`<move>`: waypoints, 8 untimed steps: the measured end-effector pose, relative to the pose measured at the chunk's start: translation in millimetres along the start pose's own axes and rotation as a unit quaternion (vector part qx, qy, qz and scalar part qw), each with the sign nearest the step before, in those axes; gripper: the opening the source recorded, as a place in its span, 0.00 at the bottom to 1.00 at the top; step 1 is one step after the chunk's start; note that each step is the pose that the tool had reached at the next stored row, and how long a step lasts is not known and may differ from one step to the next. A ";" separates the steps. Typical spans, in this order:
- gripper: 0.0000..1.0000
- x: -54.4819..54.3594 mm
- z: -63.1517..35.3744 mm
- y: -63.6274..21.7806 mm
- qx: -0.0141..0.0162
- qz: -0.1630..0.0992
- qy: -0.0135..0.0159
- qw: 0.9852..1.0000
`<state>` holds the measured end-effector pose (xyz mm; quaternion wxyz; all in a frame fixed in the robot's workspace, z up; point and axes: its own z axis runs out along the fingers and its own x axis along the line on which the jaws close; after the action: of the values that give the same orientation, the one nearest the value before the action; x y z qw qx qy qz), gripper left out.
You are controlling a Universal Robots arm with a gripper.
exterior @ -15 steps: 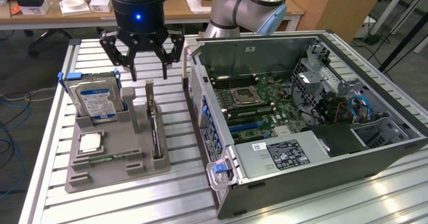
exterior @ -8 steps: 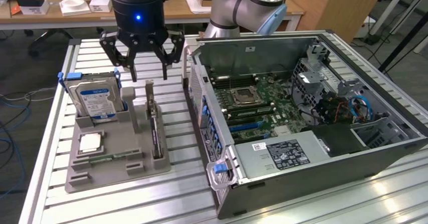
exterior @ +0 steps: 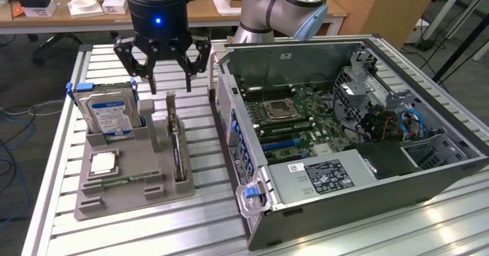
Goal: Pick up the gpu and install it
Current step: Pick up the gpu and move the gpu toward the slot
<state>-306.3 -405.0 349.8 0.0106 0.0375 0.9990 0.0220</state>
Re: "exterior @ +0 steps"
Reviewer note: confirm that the metal CPU socket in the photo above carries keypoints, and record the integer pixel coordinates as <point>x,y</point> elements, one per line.
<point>280,110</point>

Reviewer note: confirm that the small white box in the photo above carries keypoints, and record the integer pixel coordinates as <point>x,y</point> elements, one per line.
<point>114,7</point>

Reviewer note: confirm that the grey open disk bay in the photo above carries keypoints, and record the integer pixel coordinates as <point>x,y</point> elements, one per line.
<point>435,155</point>

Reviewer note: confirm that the open black PC case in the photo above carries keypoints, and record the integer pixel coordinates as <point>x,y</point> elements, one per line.
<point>344,218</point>

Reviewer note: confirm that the grey parts rack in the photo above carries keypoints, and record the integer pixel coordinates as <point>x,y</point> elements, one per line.
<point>133,158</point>

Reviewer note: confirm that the flat white box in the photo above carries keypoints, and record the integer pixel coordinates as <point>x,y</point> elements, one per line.
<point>225,8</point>

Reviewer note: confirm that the green motherboard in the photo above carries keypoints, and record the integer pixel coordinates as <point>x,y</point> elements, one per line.
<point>305,115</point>

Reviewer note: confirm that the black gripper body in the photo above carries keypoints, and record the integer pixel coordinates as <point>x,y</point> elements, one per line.
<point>160,15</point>

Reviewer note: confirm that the black office chair base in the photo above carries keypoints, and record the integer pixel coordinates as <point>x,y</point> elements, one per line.
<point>49,42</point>

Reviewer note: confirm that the black stand pole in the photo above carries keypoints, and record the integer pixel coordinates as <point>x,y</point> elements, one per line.
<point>443,67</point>

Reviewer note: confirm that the hard disk with blue caddy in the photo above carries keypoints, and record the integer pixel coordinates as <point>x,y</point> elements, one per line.
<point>108,115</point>

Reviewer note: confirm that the perforated metal disk bay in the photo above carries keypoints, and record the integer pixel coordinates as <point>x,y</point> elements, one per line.
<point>349,107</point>

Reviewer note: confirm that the green graphics card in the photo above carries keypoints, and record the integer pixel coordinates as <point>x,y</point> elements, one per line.
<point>178,158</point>

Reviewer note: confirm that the grey power supply unit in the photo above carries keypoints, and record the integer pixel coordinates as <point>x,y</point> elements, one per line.
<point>290,187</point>

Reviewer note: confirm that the silver chipset heatsink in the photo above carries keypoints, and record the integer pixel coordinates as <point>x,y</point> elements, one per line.
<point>322,148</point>

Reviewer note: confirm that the white box with round insert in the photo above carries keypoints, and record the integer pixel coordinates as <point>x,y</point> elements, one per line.
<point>85,9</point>

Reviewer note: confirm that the silver CPU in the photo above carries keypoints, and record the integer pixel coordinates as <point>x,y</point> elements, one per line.
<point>104,163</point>

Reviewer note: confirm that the white pedestal box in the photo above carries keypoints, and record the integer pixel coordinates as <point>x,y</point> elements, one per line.
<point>415,32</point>

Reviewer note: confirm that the green RAM stick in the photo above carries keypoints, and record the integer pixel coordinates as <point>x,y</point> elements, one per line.
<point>121,179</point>

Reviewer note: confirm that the black power adapter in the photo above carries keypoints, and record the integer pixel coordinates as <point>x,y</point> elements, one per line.
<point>423,46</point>

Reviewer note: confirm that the orange card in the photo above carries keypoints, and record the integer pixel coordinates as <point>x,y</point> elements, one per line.
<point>17,11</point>

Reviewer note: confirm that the white box black lid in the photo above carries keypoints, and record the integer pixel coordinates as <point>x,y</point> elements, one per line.
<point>37,11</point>

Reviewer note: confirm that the blue expansion slot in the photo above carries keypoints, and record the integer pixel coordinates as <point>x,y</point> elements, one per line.
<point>280,145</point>

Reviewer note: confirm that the installed RAM stick white label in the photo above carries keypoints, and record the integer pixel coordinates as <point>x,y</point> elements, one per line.
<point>286,127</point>

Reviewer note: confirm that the black plastic cover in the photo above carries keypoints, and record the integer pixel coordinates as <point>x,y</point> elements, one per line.
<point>385,158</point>

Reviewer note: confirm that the wooden cabinet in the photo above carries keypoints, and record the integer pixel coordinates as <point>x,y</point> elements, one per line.
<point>415,9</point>

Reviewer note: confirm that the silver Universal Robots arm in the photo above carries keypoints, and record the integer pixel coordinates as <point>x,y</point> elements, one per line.
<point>260,9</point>

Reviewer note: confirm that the blue case latch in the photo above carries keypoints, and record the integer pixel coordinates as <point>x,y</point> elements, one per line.
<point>250,193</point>

